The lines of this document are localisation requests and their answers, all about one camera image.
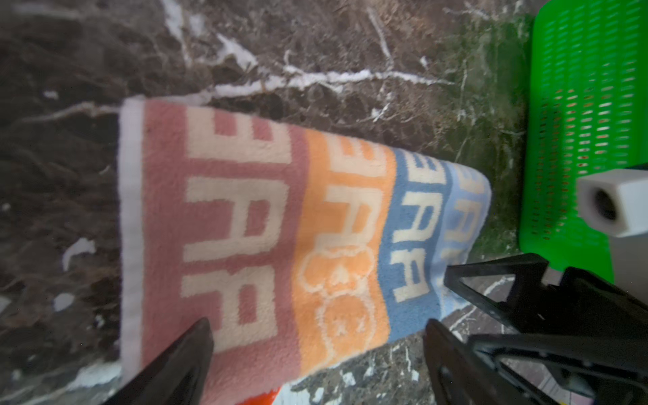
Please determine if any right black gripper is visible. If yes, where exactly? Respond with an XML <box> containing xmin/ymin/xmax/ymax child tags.
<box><xmin>443</xmin><ymin>253</ymin><xmax>647</xmax><ymax>404</ymax></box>

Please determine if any striped rabbit text towel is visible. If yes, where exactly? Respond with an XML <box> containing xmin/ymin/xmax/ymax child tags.
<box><xmin>118</xmin><ymin>99</ymin><xmax>491</xmax><ymax>404</ymax></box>

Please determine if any green plastic basket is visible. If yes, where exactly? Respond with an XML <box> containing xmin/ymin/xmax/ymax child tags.
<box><xmin>519</xmin><ymin>0</ymin><xmax>647</xmax><ymax>281</ymax></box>

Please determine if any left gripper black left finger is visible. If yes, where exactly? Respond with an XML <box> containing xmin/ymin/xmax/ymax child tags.
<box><xmin>104</xmin><ymin>317</ymin><xmax>214</xmax><ymax>405</ymax></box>

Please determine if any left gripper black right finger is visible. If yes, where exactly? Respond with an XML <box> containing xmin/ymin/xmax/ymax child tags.
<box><xmin>423</xmin><ymin>319</ymin><xmax>511</xmax><ymax>404</ymax></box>

